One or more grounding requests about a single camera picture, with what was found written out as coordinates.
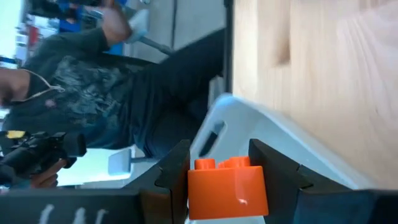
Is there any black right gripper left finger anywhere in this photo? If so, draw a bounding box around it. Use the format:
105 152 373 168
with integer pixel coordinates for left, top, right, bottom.
124 139 191 224

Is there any orange toy brick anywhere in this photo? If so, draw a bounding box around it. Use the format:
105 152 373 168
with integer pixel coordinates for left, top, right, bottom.
187 156 269 221

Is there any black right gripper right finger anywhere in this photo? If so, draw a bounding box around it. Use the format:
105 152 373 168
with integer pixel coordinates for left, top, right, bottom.
248 138 398 224

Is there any person's hand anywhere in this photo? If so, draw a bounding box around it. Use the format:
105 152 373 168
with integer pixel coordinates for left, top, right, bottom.
99 0 133 47
29 157 68 189

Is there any person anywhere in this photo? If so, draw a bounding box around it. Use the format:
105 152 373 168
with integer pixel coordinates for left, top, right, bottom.
0 0 226 189

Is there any light grey plastic tray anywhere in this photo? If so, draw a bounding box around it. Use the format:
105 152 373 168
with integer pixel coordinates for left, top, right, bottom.
185 92 385 224

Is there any black handheld controller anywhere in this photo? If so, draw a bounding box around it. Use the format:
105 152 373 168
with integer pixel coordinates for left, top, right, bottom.
0 130 88 187

